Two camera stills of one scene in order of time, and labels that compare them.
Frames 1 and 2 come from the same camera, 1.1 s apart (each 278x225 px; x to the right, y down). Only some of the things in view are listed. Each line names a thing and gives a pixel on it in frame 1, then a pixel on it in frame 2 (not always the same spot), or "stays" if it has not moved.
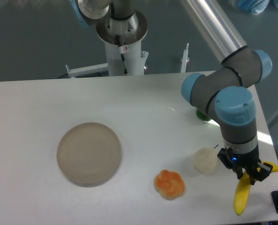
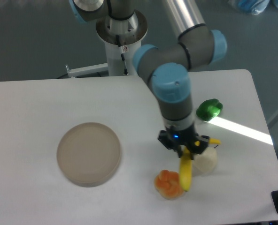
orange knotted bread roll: [169, 184] stays
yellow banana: [243, 187] → [186, 166]
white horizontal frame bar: [93, 69] stays
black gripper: [255, 169] → [173, 138]
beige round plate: [88, 153] stays
